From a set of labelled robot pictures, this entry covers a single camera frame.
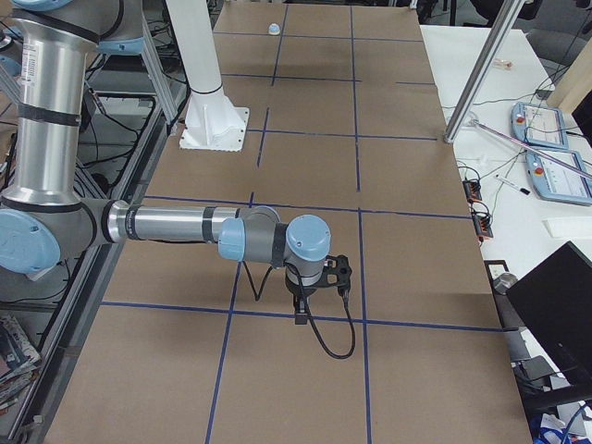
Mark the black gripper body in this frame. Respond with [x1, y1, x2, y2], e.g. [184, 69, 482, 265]
[285, 273, 323, 306]

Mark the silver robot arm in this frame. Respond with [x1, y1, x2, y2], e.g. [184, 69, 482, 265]
[1, 1, 330, 324]

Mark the orange black connector lower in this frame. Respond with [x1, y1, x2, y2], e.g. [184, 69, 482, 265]
[471, 210, 493, 241]

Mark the orange black connector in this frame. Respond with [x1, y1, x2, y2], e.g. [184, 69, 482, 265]
[471, 210, 493, 241]
[462, 179, 482, 204]

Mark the orange black connector upper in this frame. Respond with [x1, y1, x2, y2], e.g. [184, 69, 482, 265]
[462, 179, 482, 204]

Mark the black marker pen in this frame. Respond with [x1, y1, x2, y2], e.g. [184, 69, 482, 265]
[495, 175, 531, 195]

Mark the black laptop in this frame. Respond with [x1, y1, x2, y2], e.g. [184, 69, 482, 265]
[507, 241, 591, 384]

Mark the metal grabber stick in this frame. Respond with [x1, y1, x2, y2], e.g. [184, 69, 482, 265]
[468, 119, 592, 180]

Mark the lower teach pendant tablet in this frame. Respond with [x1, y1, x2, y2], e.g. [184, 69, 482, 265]
[525, 152, 591, 205]

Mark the teach pendant tablet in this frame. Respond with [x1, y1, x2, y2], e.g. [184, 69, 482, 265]
[511, 102, 569, 149]
[525, 152, 591, 205]

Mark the white foam block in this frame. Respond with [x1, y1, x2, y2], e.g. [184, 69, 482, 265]
[543, 216, 592, 239]

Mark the stack of books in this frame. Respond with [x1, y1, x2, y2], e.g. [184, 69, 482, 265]
[1, 314, 42, 414]

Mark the upper teach pendant tablet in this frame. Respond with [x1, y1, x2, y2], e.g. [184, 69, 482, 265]
[511, 102, 569, 149]

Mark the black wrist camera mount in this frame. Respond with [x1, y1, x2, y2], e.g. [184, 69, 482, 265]
[323, 254, 352, 299]

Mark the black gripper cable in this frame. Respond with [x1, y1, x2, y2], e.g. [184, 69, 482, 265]
[241, 261, 356, 359]

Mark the white camera stand pole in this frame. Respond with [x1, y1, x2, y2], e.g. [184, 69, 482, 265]
[166, 0, 250, 152]

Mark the aluminium frame post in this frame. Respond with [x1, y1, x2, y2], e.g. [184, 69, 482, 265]
[443, 0, 524, 144]

